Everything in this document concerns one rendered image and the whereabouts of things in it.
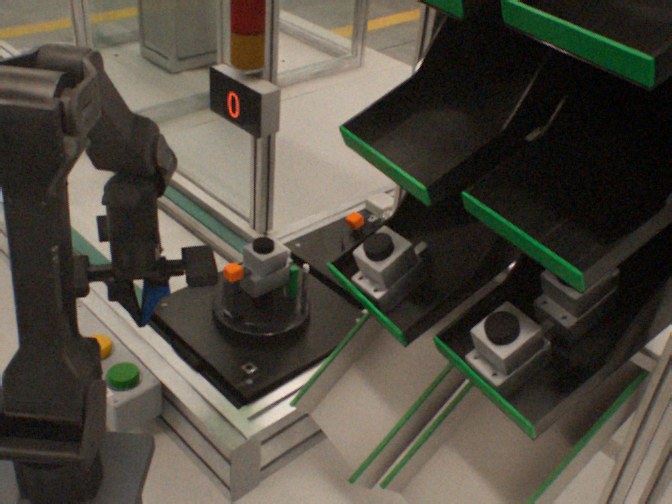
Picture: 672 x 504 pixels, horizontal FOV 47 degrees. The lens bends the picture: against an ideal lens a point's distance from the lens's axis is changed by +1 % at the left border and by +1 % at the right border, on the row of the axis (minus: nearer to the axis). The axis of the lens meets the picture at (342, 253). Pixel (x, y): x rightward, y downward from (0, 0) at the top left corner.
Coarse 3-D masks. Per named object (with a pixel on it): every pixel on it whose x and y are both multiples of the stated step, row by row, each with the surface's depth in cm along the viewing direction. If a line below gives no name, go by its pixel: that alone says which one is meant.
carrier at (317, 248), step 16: (368, 208) 136; (384, 208) 134; (336, 224) 131; (368, 224) 127; (304, 240) 127; (320, 240) 127; (336, 240) 127; (352, 240) 124; (304, 256) 123; (320, 256) 123; (336, 256) 124; (320, 272) 120; (336, 288) 118; (352, 304) 116
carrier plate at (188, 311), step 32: (192, 288) 114; (320, 288) 116; (160, 320) 108; (192, 320) 108; (320, 320) 110; (352, 320) 111; (192, 352) 104; (224, 352) 103; (256, 352) 103; (288, 352) 104; (320, 352) 104; (224, 384) 100; (256, 384) 98
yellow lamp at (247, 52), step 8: (232, 32) 108; (264, 32) 109; (232, 40) 108; (240, 40) 107; (248, 40) 107; (256, 40) 107; (264, 40) 109; (232, 48) 109; (240, 48) 108; (248, 48) 108; (256, 48) 108; (264, 48) 109; (232, 56) 109; (240, 56) 108; (248, 56) 108; (256, 56) 109; (264, 56) 110; (232, 64) 110; (240, 64) 109; (248, 64) 109; (256, 64) 109; (264, 64) 111
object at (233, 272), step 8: (232, 264) 102; (224, 272) 101; (232, 272) 100; (240, 272) 101; (248, 272) 103; (232, 280) 101; (232, 288) 102; (232, 296) 103; (232, 304) 104; (232, 312) 105
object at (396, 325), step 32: (384, 224) 82; (416, 224) 84; (448, 224) 82; (480, 224) 81; (352, 256) 82; (448, 256) 79; (480, 256) 78; (512, 256) 76; (352, 288) 78; (416, 288) 78; (448, 288) 77; (480, 288) 76; (384, 320) 74; (416, 320) 73
